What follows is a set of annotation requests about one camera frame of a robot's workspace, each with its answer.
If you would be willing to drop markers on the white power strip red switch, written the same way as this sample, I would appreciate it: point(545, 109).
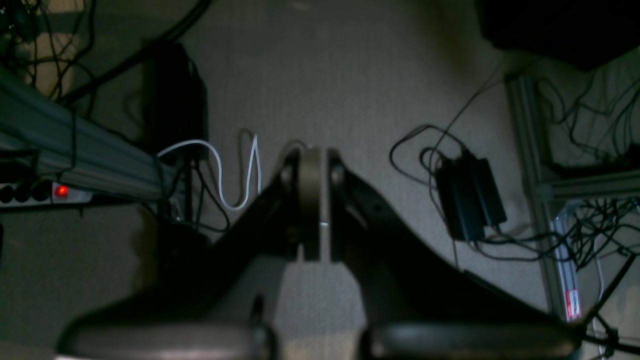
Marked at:
point(41, 193)

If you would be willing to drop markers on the aluminium frame rack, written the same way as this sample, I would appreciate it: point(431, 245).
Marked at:
point(551, 197)

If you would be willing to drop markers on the black computer box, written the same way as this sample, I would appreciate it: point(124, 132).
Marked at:
point(175, 96)

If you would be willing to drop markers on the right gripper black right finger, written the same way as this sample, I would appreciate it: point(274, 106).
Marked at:
point(417, 305)

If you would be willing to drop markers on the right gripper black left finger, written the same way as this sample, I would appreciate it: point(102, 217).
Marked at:
point(219, 304)

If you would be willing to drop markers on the black floor adapter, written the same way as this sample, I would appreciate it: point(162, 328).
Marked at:
point(469, 197)

